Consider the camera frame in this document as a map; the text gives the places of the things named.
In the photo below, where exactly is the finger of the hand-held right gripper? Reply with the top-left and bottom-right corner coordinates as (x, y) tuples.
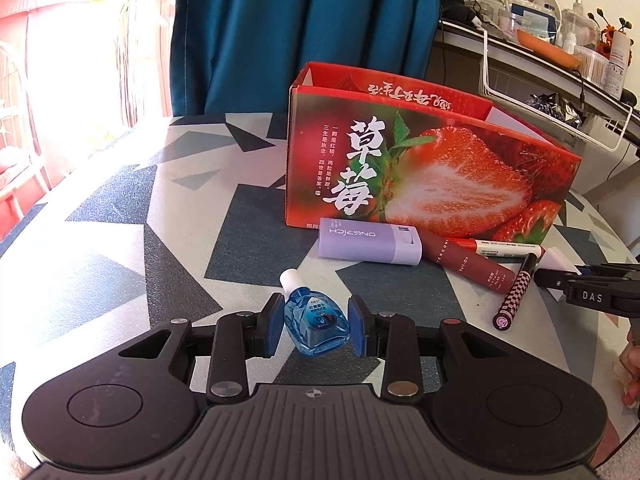
(535, 269), (576, 302)

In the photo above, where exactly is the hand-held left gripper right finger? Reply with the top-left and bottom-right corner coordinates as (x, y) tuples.
(347, 295), (493, 403)

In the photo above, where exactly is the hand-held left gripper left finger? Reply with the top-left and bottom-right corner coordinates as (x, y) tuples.
(142, 292), (286, 403)

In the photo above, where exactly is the small white card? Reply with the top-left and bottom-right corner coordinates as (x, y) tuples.
(537, 247), (581, 281)

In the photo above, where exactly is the pink checkered pen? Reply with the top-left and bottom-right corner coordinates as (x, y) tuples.
(492, 252), (539, 331)

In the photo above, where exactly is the blue eye drop bottle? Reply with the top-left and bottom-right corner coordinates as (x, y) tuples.
(279, 268), (351, 358)

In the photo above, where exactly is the red and white tube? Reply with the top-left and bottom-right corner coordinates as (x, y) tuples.
(445, 237), (546, 262)

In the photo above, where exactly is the purple rectangular case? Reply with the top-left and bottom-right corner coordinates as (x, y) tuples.
(318, 217), (425, 266)

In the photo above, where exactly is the maroon lip gloss tube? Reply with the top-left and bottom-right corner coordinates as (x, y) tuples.
(422, 230), (516, 295)

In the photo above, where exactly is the red strawberry cardboard box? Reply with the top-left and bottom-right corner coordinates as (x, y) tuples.
(285, 62), (584, 247)

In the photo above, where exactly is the person's right hand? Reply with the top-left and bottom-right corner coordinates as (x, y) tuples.
(618, 329), (640, 409)

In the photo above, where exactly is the geometric patterned table cover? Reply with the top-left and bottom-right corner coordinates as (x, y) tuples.
(0, 110), (640, 463)

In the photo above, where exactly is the silver foil packet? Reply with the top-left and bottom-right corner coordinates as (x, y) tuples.
(529, 92), (587, 127)

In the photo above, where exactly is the clear cotton swab box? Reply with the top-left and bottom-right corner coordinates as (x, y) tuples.
(575, 45), (609, 84)

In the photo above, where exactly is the white spray can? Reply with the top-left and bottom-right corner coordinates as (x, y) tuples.
(602, 30), (631, 101)

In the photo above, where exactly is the orange bowl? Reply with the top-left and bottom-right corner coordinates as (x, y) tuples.
(515, 27), (584, 69)

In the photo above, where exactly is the vanity desk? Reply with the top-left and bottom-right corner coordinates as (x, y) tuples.
(435, 15), (640, 112)

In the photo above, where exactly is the orange flower bouquet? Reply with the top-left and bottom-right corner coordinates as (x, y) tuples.
(587, 7), (634, 57)

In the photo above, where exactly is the clear plastic organizer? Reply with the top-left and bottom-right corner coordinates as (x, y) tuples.
(560, 7), (601, 51)

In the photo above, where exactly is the blue packet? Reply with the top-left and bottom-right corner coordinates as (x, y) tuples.
(510, 2), (559, 44)

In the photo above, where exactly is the spindle back chair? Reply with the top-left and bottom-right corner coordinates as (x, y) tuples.
(0, 40), (52, 222)

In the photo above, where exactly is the black bag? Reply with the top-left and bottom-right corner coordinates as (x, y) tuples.
(440, 0), (482, 24)

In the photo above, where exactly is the blue curtain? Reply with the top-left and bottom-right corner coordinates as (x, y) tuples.
(170, 0), (446, 117)

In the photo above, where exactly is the white wire basket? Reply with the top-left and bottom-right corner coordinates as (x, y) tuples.
(477, 27), (640, 154)

